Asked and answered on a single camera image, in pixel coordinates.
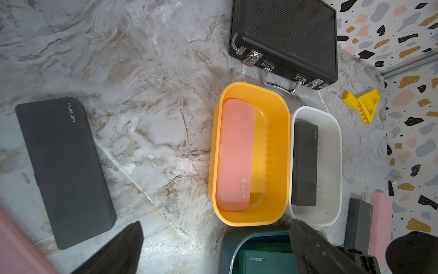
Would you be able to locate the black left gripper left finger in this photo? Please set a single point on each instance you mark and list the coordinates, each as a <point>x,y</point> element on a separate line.
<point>119,256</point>

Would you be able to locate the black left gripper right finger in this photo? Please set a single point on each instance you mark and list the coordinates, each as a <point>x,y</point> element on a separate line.
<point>315,255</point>

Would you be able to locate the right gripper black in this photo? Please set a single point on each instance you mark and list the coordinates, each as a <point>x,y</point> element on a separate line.
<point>366,262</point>

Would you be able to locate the dark grey pencil case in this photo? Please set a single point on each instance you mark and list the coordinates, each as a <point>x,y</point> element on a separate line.
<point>358,226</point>
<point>305,156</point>
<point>67,169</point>

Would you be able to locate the pink pencil case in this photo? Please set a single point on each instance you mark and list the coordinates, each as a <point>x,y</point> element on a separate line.
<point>381,224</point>
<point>18,255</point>
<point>234,178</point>

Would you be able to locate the green pencil case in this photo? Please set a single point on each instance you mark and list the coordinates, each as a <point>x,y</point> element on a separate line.
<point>267,262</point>

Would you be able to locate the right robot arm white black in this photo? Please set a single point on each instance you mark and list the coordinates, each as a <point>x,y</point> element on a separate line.
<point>414,253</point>

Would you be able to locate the yellow storage box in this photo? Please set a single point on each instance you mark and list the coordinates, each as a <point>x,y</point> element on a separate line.
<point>269,196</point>

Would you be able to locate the teal storage box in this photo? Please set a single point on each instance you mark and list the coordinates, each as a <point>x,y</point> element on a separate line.
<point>261,238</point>

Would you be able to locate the white storage box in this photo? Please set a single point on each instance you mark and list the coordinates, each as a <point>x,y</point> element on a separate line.
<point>329,169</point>

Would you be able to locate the yellow plastic triangle piece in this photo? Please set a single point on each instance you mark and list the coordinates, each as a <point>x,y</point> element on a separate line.
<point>366,105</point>

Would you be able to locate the black briefcase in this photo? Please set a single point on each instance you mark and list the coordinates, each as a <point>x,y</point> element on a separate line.
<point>293,42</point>

